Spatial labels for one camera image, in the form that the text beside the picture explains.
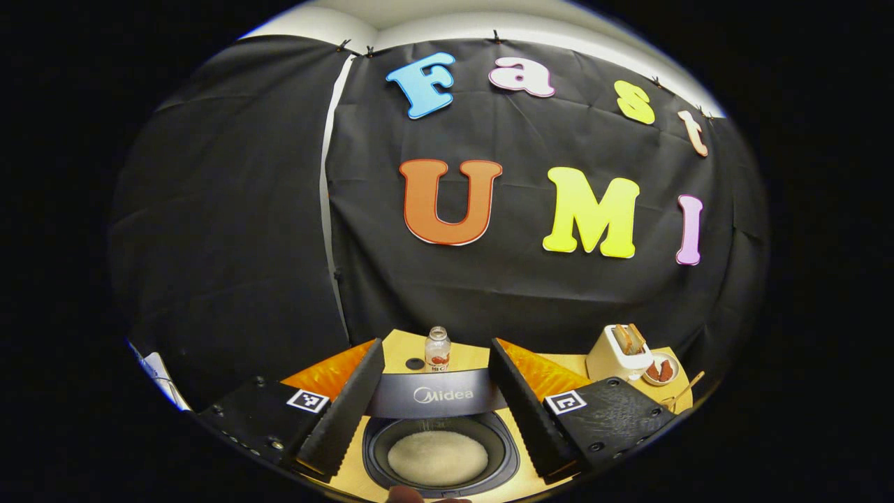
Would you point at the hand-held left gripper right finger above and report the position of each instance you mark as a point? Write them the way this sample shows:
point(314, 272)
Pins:
point(527, 412)

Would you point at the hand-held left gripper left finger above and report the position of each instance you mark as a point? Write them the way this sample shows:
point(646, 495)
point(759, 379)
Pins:
point(346, 412)

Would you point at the dark grey rice cooker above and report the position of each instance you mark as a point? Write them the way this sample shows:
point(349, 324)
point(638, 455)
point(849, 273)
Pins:
point(398, 398)

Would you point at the white uncooked rice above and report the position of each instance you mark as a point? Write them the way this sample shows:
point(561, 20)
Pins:
point(438, 457)

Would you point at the wooden spoon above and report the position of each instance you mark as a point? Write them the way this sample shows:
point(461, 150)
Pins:
point(691, 383)

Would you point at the black bottle cap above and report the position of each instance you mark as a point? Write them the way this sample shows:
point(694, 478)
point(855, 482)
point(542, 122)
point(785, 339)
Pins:
point(415, 364)

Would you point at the white toaster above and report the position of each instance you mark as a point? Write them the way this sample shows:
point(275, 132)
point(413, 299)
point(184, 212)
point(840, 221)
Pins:
point(611, 367)

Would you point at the clear plastic bottle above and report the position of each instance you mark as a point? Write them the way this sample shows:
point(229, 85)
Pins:
point(437, 353)

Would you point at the toast slice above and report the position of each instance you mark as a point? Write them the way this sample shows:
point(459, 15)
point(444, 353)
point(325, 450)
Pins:
point(622, 340)
point(636, 337)

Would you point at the red sausage piece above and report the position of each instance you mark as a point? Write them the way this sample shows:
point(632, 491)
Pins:
point(652, 370)
point(666, 370)

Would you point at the small round plate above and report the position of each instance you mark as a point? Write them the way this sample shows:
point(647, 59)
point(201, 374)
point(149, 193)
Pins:
point(676, 367)

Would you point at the black backdrop cloth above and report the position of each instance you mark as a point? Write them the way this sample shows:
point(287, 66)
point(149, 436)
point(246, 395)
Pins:
point(279, 209)

